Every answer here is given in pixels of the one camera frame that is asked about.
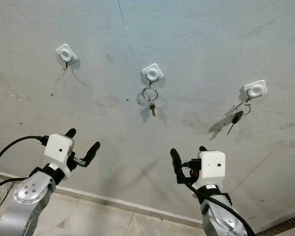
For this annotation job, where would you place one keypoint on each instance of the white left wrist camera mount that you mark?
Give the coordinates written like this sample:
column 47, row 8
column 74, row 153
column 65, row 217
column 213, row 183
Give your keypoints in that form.
column 59, row 150

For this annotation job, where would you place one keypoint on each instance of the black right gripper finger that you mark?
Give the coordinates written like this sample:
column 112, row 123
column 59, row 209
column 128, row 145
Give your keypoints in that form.
column 203, row 149
column 178, row 164

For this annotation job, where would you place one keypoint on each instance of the red mosaic tile strip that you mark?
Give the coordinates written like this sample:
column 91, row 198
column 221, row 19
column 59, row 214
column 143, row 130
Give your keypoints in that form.
column 282, row 223

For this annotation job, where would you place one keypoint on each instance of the white square wall hook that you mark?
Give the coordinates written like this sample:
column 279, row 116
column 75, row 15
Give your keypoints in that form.
column 66, row 52
column 152, row 72
column 255, row 89

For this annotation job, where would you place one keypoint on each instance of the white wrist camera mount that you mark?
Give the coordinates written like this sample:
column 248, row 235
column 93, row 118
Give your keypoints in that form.
column 59, row 150
column 212, row 167

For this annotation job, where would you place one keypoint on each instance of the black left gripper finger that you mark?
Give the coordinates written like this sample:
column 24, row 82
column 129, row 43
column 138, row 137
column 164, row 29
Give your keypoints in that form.
column 94, row 152
column 70, row 132

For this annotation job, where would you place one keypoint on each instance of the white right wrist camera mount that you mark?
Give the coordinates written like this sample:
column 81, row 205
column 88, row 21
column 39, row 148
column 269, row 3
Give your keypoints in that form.
column 212, row 167

